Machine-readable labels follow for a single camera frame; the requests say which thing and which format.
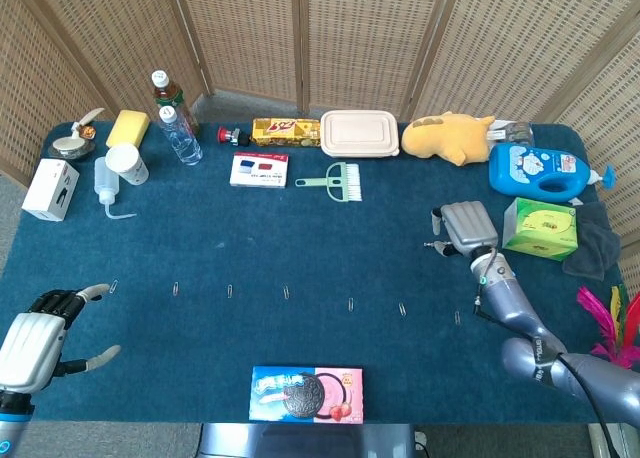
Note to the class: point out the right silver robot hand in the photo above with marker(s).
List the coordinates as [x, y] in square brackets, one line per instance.
[470, 225]

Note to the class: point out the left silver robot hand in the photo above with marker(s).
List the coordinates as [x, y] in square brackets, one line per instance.
[30, 348]

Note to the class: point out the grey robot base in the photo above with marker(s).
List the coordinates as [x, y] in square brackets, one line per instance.
[300, 440]

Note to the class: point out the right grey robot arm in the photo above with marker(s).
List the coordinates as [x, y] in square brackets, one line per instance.
[510, 303]

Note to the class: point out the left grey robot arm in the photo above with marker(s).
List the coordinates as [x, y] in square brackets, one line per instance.
[12, 423]

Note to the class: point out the green hand brush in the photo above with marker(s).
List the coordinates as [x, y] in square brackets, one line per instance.
[340, 180]

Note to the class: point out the green tissue box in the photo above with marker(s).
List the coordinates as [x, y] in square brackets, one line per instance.
[540, 228]

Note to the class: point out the blue detergent bottle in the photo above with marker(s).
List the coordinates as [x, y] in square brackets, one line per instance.
[530, 170]

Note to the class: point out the yellow plush toy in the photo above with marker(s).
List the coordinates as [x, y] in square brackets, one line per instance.
[445, 138]

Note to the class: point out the clear plastic package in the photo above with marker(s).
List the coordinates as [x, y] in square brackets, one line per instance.
[515, 132]

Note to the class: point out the dark grey cloth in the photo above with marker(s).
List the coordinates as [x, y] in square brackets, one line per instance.
[595, 243]

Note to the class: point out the beige lidded lunch box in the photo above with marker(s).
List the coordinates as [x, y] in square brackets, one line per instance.
[360, 133]

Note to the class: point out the white cardboard box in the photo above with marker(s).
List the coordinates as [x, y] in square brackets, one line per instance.
[50, 190]

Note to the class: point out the blue carpet table cover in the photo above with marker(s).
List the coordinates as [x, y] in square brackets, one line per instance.
[300, 238]

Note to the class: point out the colourful feather shuttlecock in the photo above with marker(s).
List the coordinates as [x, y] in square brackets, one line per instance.
[612, 328]

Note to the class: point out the translucent squeeze wash bottle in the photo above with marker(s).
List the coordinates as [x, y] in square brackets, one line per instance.
[105, 183]

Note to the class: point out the yellow cracker package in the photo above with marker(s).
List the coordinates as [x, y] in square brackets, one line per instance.
[285, 132]

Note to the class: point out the white paper cup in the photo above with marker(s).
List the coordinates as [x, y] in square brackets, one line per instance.
[127, 163]

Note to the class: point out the woven rattan folding screen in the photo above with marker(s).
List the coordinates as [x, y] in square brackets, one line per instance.
[365, 38]

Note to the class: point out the white red-blue card box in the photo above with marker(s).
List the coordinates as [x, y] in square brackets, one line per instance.
[260, 170]

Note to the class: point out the small brown round ornament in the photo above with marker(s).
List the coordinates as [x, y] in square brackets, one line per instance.
[89, 131]

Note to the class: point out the blue pink Oreo box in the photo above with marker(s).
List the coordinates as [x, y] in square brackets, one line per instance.
[305, 395]

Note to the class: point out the yellow sponge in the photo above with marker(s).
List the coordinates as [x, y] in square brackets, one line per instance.
[127, 129]

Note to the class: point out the white spoon shaped ornament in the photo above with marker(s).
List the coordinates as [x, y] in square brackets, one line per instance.
[90, 115]

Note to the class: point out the red emergency stop button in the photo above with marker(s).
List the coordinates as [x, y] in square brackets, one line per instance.
[231, 136]

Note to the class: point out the clear water bottle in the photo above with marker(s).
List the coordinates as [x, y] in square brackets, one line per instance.
[182, 140]

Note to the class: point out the green label tea bottle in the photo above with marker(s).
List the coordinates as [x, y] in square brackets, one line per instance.
[167, 94]

